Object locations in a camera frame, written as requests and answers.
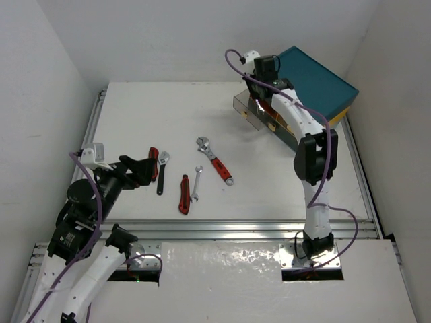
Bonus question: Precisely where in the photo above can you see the black handled adjustable wrench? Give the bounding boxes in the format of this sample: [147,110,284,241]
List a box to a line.
[156,151,170,196]

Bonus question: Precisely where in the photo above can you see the clear drawer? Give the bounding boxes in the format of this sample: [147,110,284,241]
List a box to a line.
[233,89,264,131]

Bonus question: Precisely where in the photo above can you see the small chrome open-end wrench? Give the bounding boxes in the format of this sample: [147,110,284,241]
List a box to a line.
[190,166,203,203]
[256,100,265,115]

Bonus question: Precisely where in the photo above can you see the teal drawer cabinet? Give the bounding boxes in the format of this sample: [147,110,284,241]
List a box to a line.
[278,46,359,129]

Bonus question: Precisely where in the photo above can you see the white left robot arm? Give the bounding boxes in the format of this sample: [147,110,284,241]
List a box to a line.
[23,148,160,322]

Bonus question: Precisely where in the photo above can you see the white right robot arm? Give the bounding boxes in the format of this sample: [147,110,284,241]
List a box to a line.
[239,51,338,259]

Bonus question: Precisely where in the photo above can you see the red black utility knife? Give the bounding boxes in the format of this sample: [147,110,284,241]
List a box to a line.
[148,147,159,182]
[178,174,190,215]

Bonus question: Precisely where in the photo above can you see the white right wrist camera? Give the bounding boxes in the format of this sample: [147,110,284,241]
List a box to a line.
[240,50,261,75]

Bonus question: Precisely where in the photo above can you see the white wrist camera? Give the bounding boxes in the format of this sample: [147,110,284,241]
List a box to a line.
[80,143,113,170]
[240,50,261,75]

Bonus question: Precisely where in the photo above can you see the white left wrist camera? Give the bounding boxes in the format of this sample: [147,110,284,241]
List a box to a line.
[80,143,113,170]

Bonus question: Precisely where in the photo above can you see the aluminium rail frame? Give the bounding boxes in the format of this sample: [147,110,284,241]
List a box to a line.
[13,85,418,323]

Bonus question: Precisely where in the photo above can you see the red handled adjustable wrench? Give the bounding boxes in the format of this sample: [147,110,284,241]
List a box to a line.
[196,137,234,186]

